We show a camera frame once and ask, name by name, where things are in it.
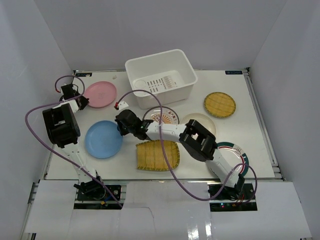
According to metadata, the pink plastic plate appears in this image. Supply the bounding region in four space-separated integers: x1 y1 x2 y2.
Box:
84 81 117 108

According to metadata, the blue plastic plate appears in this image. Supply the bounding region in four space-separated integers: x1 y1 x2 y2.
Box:
84 120 123 159

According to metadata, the fan-shaped bamboo woven tray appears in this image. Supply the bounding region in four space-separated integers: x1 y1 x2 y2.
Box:
136 140 180 172

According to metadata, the orange sunburst pattern plate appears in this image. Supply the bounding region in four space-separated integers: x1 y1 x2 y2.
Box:
142 106 180 125

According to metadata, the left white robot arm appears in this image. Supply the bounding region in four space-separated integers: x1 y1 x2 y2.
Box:
42 96 106 200

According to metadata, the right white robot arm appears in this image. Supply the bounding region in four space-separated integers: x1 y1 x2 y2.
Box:
115 109 245 200

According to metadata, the white plastic bin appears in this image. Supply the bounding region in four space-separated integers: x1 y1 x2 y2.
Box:
125 49 198 109

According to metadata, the left blue table label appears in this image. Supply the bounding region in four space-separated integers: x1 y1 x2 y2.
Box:
75 72 92 78

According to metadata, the blue table label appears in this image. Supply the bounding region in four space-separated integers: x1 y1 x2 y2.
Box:
224 70 243 75
75 72 92 78

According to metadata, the cream white plate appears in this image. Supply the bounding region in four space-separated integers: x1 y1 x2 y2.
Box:
180 113 217 135

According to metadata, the round bamboo woven plate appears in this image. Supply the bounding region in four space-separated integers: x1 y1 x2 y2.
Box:
204 92 237 119

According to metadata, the right blue table label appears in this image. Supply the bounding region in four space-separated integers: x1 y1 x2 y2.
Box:
224 70 243 75

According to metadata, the green red rimmed plate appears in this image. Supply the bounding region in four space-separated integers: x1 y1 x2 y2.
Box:
217 141 250 177

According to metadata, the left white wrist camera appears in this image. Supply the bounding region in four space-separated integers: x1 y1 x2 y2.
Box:
59 83 80 101

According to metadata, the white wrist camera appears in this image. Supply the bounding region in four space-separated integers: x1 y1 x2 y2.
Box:
114 100 129 111
59 83 80 101

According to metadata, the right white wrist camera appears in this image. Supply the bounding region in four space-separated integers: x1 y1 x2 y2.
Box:
114 100 129 111

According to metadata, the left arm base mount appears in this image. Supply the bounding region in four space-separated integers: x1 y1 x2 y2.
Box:
73 184 123 210

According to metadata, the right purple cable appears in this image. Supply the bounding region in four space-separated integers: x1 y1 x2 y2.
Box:
119 90 258 206

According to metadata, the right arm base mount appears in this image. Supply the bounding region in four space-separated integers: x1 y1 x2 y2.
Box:
209 183 258 213

